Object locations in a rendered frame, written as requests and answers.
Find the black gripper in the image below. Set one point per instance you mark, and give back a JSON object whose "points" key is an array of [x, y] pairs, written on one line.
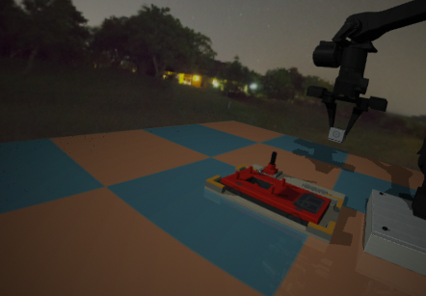
{"points": [[362, 103]]}

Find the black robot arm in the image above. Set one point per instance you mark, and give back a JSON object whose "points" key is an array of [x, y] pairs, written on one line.
{"points": [[362, 28]]}

